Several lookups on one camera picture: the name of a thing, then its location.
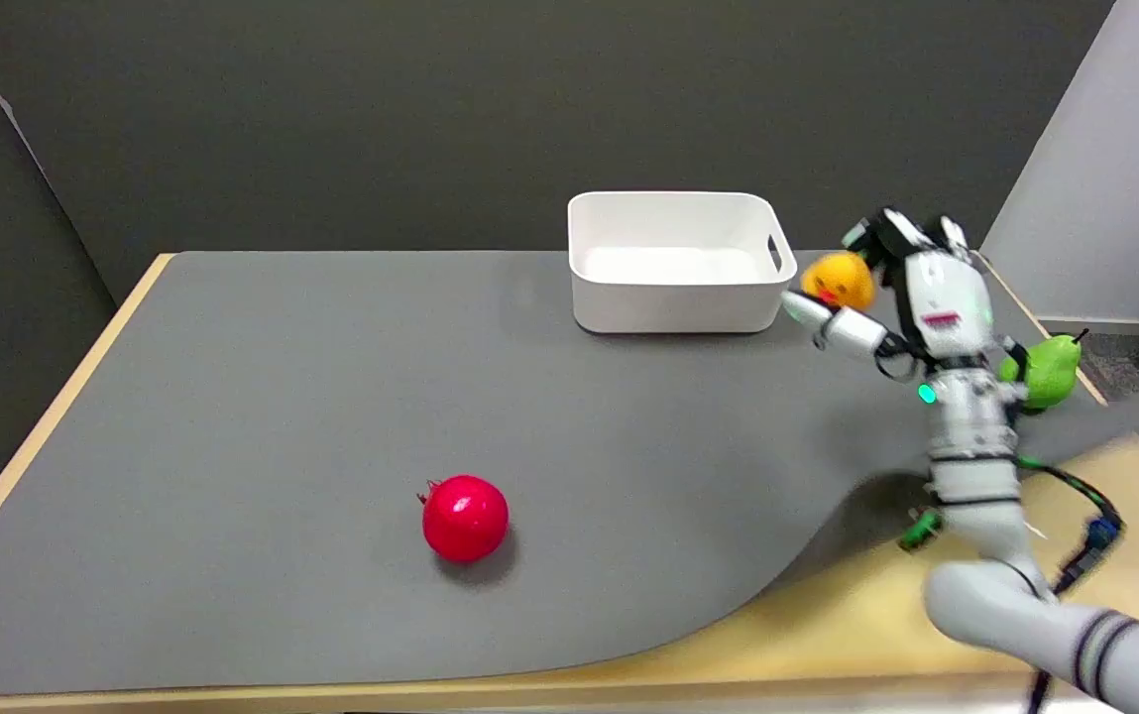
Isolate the grey table mat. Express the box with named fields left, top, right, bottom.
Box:
left=0, top=249, right=1139, bottom=699

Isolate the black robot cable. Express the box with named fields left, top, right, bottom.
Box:
left=1015, top=454, right=1125, bottom=714

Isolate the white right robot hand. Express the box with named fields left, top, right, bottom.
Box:
left=782, top=206, right=1003, bottom=383

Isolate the white plastic box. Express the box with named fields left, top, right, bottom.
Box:
left=567, top=191, right=799, bottom=335

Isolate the red pomegranate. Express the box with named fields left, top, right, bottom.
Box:
left=417, top=474, right=511, bottom=564

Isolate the green pear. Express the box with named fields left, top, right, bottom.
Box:
left=998, top=330, right=1089, bottom=413

